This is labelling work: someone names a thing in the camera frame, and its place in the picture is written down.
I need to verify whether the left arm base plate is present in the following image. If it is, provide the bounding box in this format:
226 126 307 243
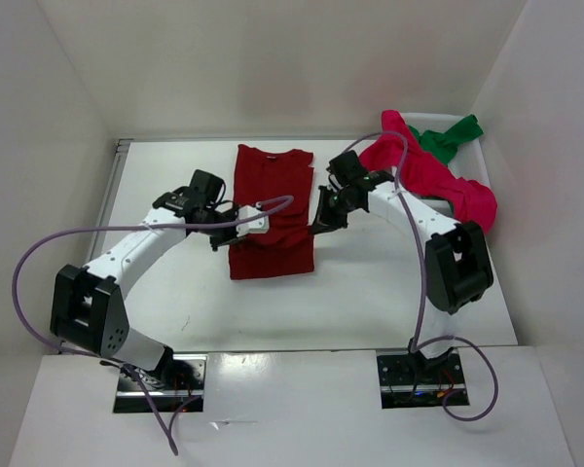
113 353 208 414

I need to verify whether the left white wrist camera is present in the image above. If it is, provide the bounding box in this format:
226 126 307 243
236 205 270 237

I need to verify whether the white plastic basket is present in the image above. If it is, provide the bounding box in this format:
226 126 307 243
402 113 489 217

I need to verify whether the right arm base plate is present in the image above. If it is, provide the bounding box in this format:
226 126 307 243
376 349 469 410

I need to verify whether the dark red t shirt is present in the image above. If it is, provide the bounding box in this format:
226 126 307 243
229 144 314 281

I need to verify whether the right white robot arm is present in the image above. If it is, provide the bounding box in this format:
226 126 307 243
310 151 493 382

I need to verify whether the pink t shirt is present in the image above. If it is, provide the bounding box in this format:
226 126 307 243
360 110 497 233

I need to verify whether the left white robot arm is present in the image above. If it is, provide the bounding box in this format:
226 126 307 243
50 170 255 389

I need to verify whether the green t shirt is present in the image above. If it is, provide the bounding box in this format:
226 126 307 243
409 115 484 166

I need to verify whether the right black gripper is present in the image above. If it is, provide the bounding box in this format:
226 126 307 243
310 185 358 235

